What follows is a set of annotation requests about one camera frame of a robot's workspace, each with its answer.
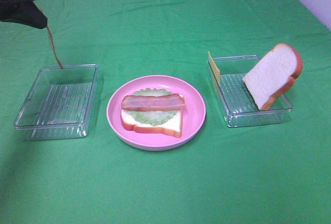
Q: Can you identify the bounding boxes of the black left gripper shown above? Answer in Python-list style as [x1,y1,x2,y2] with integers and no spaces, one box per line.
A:
[1,0,48,29]

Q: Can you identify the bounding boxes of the bacon strip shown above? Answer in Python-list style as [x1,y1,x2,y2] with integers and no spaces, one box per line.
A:
[33,3,64,69]
[122,94,186,112]

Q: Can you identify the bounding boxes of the green lettuce leaf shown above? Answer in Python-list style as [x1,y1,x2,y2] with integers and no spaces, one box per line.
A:
[124,88,179,126]

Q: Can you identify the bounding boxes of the bread slice from tray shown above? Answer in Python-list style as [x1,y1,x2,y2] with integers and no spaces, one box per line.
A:
[121,105,186,138]

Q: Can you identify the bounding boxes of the left clear plastic tray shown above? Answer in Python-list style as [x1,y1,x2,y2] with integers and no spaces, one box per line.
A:
[13,64,98,140]

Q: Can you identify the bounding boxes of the clear plastic tray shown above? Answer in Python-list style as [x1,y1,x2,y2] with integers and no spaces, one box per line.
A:
[13,64,98,140]
[207,55,293,127]

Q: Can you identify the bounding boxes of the green tablecloth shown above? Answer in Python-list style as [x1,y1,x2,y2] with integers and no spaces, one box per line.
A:
[1,0,330,223]

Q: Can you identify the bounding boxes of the pink round plate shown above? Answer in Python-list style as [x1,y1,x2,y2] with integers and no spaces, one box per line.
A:
[107,75,206,151]

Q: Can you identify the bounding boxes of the yellow cheese slice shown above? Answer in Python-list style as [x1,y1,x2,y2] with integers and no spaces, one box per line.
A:
[208,51,220,85]

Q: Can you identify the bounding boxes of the right clear plastic tray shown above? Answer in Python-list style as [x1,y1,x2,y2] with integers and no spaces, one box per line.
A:
[207,55,293,127]

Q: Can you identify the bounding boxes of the bread slice in right tray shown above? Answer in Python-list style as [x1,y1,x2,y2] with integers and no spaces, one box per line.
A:
[243,43,303,110]

